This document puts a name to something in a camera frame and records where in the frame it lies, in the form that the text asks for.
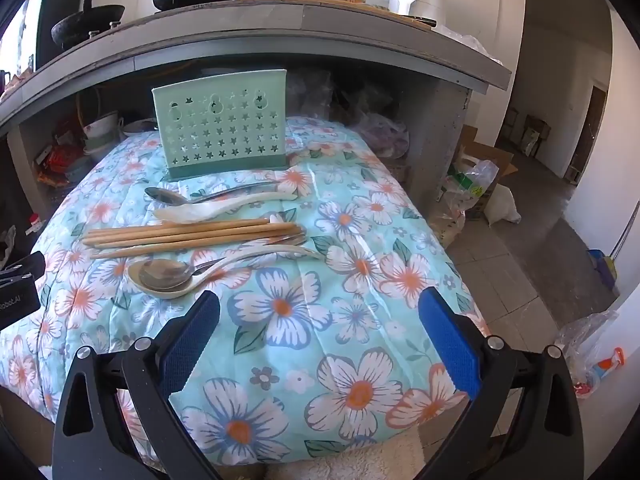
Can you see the plastic bag with green label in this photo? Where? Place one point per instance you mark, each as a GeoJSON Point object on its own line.
{"type": "Point", "coordinates": [470, 182]}

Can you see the white ceramic spoon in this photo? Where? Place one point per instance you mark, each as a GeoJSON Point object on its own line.
{"type": "Point", "coordinates": [165, 291]}
{"type": "Point", "coordinates": [180, 215]}

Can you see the large clear plastic bag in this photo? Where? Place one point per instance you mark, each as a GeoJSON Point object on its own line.
{"type": "Point", "coordinates": [585, 340]}

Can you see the blue plastic container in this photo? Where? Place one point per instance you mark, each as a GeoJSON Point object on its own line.
{"type": "Point", "coordinates": [602, 267]}

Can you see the brown wooden door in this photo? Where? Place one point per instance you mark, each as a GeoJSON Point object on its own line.
{"type": "Point", "coordinates": [590, 130]}

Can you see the green star-perforated utensil holder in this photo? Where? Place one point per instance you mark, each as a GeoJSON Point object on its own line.
{"type": "Point", "coordinates": [220, 125]}

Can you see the stacked ceramic bowls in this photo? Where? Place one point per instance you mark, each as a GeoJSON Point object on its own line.
{"type": "Point", "coordinates": [102, 132]}

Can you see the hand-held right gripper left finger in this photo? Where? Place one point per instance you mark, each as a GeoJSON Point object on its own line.
{"type": "Point", "coordinates": [190, 340]}

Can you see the floral quilted blanket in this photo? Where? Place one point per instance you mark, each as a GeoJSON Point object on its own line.
{"type": "Point", "coordinates": [300, 360]}

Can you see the kitchen knife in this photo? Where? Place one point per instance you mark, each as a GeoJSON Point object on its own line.
{"type": "Point", "coordinates": [420, 20]}

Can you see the white sack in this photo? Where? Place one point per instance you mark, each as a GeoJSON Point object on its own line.
{"type": "Point", "coordinates": [502, 205]}

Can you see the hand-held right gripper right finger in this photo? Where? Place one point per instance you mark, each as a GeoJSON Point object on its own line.
{"type": "Point", "coordinates": [450, 345]}

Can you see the orange spray bottle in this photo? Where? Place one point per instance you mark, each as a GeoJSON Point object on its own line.
{"type": "Point", "coordinates": [605, 367]}

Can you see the cardboard box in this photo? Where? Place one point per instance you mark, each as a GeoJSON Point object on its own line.
{"type": "Point", "coordinates": [492, 155]}

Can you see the crumpled clear plastic bag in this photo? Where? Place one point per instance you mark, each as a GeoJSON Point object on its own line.
{"type": "Point", "coordinates": [380, 135]}

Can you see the black wok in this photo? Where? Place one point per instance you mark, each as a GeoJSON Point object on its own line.
{"type": "Point", "coordinates": [87, 22]}

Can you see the white fluffy cloth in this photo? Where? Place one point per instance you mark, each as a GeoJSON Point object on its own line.
{"type": "Point", "coordinates": [345, 460]}

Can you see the red plastic bag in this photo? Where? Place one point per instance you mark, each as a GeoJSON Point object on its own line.
{"type": "Point", "coordinates": [55, 165]}

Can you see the metal spoon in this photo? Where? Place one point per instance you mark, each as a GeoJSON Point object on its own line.
{"type": "Point", "coordinates": [162, 195]}
{"type": "Point", "coordinates": [165, 270]}

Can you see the grey kitchen counter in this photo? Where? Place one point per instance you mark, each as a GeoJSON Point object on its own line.
{"type": "Point", "coordinates": [350, 25]}

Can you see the pile of wooden chopsticks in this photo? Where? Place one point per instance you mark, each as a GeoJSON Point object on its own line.
{"type": "Point", "coordinates": [200, 232]}

